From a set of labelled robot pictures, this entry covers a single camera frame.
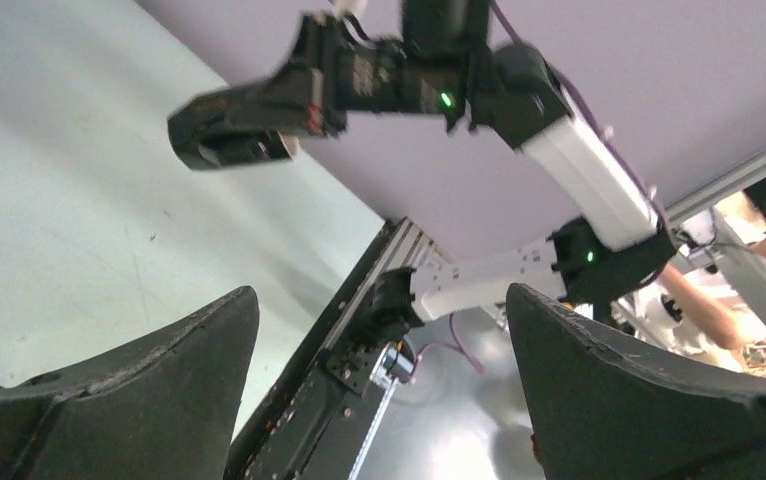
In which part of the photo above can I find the black mug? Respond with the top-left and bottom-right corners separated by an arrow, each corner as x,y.
272,133 -> 300,160

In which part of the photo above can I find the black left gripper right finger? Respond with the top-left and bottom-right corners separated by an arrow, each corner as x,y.
507,284 -> 766,479

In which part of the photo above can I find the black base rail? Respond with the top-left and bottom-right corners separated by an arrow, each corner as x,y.
223,219 -> 446,479

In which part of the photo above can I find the person forearm in background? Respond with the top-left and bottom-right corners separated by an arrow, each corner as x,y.
658,233 -> 766,351

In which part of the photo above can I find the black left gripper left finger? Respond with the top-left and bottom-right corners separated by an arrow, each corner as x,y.
0,287 -> 259,479

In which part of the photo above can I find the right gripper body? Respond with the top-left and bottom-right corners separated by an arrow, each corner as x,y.
303,1 -> 489,136

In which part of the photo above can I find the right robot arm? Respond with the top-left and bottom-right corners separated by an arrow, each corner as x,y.
167,1 -> 676,340

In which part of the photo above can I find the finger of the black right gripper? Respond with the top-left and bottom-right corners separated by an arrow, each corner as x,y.
167,60 -> 317,171

